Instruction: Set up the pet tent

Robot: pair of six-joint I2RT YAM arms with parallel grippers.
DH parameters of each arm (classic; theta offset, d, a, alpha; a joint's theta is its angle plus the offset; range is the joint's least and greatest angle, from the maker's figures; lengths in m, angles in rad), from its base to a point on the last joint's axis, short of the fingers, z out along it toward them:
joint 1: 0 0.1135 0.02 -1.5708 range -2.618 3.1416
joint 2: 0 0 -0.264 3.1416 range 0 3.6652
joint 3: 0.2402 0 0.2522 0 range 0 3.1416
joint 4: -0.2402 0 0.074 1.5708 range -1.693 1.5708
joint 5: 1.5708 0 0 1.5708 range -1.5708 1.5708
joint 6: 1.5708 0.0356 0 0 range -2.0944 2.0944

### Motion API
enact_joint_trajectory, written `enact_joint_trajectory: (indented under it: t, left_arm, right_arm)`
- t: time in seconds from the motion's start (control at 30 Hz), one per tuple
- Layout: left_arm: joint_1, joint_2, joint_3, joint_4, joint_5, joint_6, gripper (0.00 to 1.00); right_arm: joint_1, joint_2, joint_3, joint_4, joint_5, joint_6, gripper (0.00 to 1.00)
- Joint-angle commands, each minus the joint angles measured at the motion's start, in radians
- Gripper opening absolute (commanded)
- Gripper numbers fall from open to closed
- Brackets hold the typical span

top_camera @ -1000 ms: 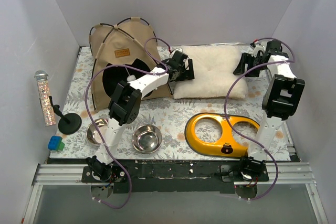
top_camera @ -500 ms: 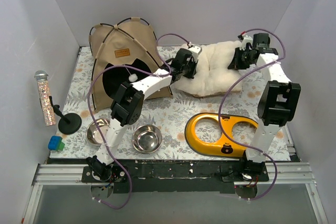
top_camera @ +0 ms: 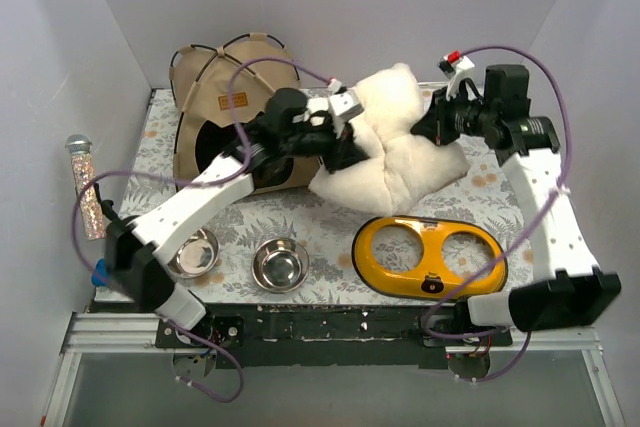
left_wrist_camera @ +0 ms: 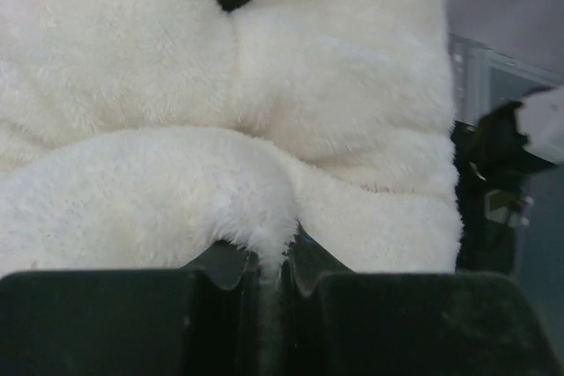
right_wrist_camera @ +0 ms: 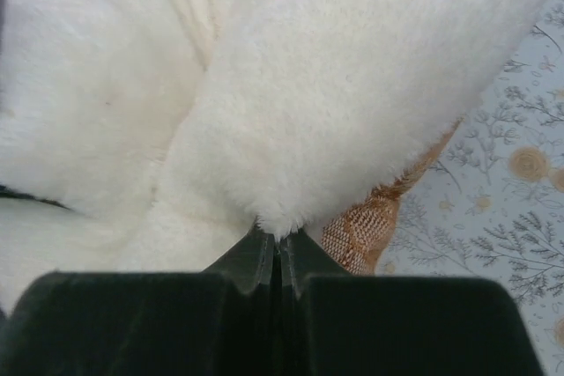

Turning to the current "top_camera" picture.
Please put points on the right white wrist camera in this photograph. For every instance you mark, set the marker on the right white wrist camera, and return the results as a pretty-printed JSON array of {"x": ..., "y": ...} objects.
[{"x": 457, "y": 68}]

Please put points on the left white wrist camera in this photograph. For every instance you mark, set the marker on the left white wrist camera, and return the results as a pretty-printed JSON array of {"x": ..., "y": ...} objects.
[{"x": 343, "y": 103}]

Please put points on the steel bowl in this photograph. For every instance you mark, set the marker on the steel bowl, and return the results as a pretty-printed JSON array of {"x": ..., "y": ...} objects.
[
  {"x": 197, "y": 256},
  {"x": 280, "y": 265}
]

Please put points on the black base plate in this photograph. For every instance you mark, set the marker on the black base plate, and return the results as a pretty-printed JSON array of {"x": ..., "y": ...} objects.
[{"x": 262, "y": 335}]

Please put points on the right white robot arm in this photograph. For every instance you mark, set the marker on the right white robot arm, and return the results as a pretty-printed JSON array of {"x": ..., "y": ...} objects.
[{"x": 569, "y": 289}]

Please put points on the left steel bowl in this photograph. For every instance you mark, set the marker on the left steel bowl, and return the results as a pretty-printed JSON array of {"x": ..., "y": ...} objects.
[{"x": 197, "y": 256}]

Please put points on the beige fabric pet tent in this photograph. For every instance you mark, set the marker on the beige fabric pet tent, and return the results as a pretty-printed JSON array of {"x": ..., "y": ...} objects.
[{"x": 230, "y": 107}]

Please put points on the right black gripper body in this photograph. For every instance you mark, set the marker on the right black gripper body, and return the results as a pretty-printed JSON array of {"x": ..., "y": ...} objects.
[{"x": 435, "y": 117}]

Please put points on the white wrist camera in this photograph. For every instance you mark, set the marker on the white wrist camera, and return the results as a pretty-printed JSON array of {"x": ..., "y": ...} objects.
[
  {"x": 457, "y": 68},
  {"x": 343, "y": 103}
]

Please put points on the right steel bowl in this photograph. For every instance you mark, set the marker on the right steel bowl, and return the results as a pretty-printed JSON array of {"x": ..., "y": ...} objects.
[{"x": 280, "y": 265}]

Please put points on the yellow double bowl holder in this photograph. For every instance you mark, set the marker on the yellow double bowl holder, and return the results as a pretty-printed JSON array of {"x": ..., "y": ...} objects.
[{"x": 430, "y": 279}]

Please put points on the black tent pole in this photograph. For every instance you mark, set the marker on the black tent pole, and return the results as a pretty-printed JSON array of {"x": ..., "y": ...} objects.
[{"x": 200, "y": 77}]

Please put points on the blue green toy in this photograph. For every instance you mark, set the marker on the blue green toy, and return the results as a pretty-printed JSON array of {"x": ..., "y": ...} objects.
[{"x": 99, "y": 277}]

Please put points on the floral table mat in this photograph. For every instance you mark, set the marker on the floral table mat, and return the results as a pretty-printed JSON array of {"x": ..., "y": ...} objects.
[{"x": 484, "y": 198}]

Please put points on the aluminium frame rail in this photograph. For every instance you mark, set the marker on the aluminium frame rail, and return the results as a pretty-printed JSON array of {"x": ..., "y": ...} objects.
[{"x": 130, "y": 369}]

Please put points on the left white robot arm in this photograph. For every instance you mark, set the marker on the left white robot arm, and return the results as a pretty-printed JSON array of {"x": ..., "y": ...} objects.
[{"x": 138, "y": 251}]

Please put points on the cream fluffy pillow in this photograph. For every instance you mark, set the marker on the cream fluffy pillow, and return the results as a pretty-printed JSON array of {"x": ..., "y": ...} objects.
[{"x": 400, "y": 168}]

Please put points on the glitter toy microphone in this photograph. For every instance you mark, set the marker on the glitter toy microphone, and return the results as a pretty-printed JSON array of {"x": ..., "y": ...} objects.
[{"x": 79, "y": 147}]

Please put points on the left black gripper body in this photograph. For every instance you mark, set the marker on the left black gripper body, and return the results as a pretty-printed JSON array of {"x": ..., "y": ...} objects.
[{"x": 338, "y": 145}]

